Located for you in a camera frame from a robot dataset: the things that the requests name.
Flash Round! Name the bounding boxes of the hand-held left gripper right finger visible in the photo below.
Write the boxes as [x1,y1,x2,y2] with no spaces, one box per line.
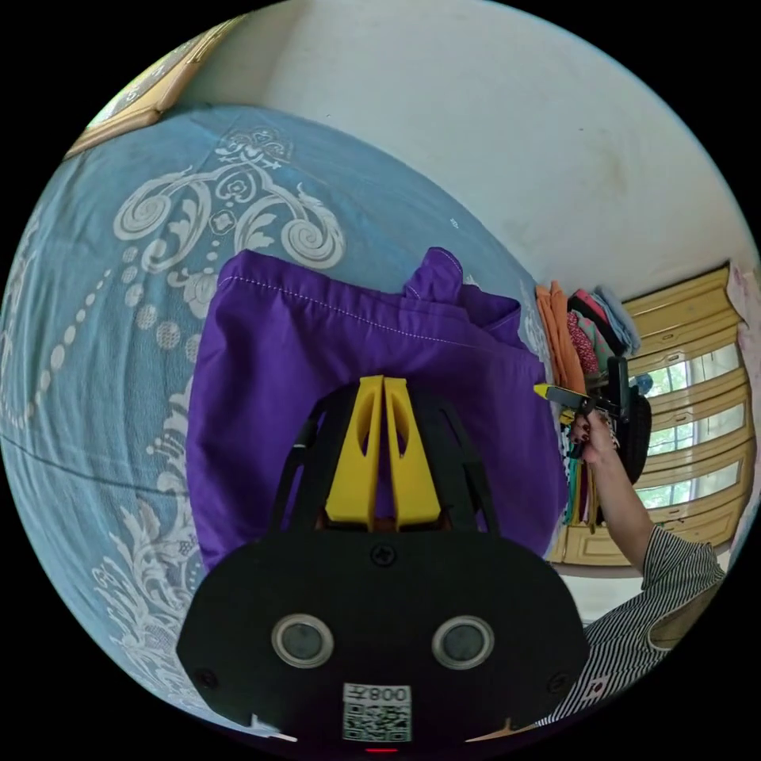
[384,377,443,532]

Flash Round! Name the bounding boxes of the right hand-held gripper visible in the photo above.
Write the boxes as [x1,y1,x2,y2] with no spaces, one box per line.
[533,382,654,486]

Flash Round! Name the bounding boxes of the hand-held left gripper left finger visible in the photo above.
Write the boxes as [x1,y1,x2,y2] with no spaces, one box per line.
[324,375,385,531]

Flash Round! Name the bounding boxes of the purple sleeveless jacket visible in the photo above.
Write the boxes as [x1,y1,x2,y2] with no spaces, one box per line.
[185,246,570,576]

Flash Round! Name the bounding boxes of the person's right forearm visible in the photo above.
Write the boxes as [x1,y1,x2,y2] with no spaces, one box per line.
[584,444,656,579]

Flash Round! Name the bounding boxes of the person's right hand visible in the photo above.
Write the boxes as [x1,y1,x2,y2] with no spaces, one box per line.
[568,409,624,469]

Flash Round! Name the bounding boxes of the pile of clothes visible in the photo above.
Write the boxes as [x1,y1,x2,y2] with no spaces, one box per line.
[533,280,644,529]

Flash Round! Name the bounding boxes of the yellow wooden multi-pane window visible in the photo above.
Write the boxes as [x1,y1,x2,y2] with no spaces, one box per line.
[546,266,751,573]

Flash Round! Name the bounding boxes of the pale floral curtain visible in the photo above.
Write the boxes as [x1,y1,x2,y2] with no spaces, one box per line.
[727,260,761,417]

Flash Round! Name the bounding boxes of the person's body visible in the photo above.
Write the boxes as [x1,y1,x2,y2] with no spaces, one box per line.
[533,525,731,733]

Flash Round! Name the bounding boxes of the bed with blue printed sheet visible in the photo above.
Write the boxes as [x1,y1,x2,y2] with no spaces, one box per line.
[0,105,567,733]

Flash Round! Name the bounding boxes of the wooden framed window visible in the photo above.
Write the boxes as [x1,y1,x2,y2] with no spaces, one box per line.
[61,11,252,160]

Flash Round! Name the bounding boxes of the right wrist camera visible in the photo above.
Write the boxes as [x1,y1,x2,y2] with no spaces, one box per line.
[606,354,631,424]

